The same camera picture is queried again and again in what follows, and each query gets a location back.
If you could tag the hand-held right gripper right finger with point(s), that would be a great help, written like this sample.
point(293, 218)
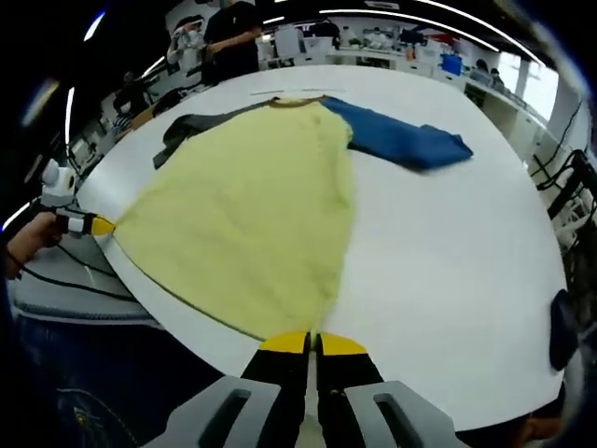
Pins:
point(350, 396)

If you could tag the black equipment stand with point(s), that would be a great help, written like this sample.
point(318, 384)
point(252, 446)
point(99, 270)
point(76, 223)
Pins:
point(576, 186)

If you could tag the person's left hand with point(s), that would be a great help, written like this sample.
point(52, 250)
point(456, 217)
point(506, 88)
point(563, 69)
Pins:
point(35, 240)

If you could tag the brown cardboard box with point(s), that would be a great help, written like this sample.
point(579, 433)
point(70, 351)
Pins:
point(147, 116)

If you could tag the dark blue jeans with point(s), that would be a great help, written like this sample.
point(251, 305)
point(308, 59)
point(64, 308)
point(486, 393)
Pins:
point(93, 373)

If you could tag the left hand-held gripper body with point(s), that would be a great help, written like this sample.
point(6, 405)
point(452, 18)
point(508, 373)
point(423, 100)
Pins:
point(58, 186)

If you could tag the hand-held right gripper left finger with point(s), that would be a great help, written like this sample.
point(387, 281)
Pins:
point(275, 396)

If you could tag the grey mesh office chair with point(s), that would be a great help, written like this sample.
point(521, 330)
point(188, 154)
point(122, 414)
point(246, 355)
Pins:
point(46, 305)

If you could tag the dark oval object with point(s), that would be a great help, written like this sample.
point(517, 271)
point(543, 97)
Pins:
point(563, 331)

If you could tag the blue plastic crate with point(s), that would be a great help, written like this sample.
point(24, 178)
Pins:
point(452, 65)

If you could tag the white cabinet counter row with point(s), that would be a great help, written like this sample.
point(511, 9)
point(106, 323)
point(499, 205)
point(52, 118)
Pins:
point(364, 56)

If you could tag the white side counter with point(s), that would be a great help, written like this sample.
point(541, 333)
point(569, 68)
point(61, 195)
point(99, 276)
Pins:
point(508, 107)

